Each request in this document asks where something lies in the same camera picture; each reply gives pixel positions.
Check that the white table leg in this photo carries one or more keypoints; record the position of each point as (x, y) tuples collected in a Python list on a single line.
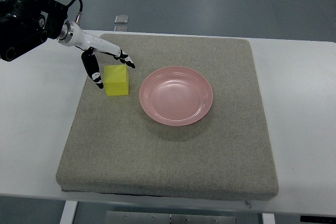
[(69, 212)]

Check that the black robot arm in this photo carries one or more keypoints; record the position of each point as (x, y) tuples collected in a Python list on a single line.
[(26, 24)]

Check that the metal table base plate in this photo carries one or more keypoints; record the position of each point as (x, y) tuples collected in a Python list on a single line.
[(144, 217)]

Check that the clear plastic floor socket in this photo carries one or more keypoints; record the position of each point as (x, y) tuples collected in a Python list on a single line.
[(121, 19)]

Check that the pink plate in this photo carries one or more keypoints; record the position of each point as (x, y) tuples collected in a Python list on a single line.
[(176, 96)]

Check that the grey fabric mat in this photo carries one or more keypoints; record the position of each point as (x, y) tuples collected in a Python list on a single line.
[(192, 125)]

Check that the yellow foam block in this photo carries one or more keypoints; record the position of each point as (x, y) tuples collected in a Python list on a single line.
[(116, 80)]

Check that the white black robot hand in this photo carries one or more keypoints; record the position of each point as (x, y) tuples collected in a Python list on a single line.
[(72, 35)]

